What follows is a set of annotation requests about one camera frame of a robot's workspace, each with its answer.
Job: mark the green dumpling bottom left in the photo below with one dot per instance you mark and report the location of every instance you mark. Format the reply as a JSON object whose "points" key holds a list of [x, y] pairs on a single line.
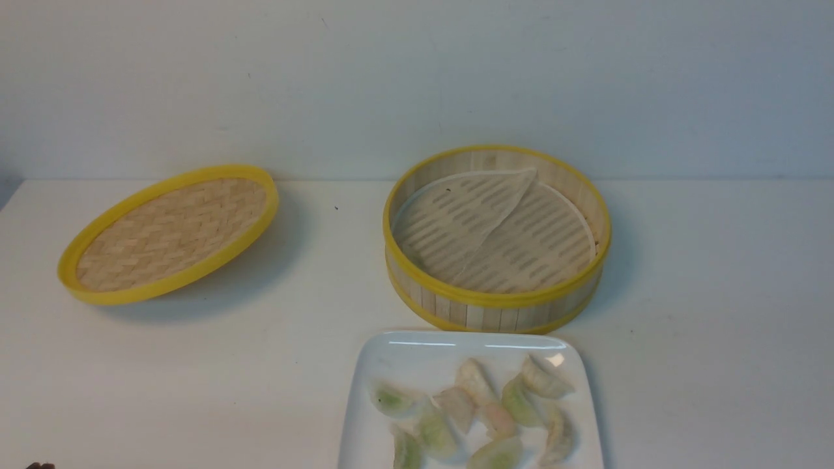
{"points": [[407, 451]]}

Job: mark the white steamer liner sheet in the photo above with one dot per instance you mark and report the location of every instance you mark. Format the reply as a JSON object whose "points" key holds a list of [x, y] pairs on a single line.
{"points": [[496, 232]]}

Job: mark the white steamed dumpling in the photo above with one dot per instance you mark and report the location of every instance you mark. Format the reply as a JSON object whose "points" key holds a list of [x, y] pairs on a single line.
{"points": [[472, 379]]}

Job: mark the green dumpling bottom centre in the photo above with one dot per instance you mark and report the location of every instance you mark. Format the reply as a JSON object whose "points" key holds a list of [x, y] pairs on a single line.
{"points": [[501, 453]]}

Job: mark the green dumpling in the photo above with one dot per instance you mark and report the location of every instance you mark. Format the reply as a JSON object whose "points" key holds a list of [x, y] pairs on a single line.
{"points": [[515, 400], [501, 453], [394, 401], [407, 451], [434, 433]]}

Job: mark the green dumpling far left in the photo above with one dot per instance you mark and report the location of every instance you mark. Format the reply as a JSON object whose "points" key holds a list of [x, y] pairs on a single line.
{"points": [[394, 401]]}

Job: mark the pale dumpling top right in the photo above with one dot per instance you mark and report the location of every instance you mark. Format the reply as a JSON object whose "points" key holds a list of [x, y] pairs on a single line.
{"points": [[543, 383]]}

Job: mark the pale pink dumpling centre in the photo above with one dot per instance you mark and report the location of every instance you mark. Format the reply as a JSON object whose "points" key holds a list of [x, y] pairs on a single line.
{"points": [[458, 406]]}

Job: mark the pink shrimp dumpling centre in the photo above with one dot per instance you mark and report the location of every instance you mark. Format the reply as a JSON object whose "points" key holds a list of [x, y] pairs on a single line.
{"points": [[498, 421]]}

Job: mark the green dumpling upper right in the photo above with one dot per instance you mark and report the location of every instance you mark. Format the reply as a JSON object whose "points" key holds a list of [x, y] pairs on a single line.
{"points": [[515, 400]]}

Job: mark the pale dumpling right edge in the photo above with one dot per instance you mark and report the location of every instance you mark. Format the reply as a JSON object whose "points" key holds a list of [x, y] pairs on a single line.
{"points": [[560, 441]]}

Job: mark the white square plate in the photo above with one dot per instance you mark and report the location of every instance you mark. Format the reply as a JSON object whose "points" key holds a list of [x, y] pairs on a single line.
{"points": [[425, 363]]}

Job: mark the dark object bottom left corner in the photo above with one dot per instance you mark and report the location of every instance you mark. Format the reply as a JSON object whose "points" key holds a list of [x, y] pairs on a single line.
{"points": [[37, 465]]}

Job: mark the green dumpling lower centre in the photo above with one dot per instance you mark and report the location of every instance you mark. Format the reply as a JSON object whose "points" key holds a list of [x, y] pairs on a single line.
{"points": [[434, 433]]}

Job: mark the yellow rimmed bamboo steamer basket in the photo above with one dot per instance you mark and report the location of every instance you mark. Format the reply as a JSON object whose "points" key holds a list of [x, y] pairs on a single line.
{"points": [[536, 312]]}

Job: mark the yellow rimmed woven steamer lid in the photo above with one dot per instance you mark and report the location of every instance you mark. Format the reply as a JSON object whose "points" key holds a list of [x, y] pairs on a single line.
{"points": [[169, 235]]}

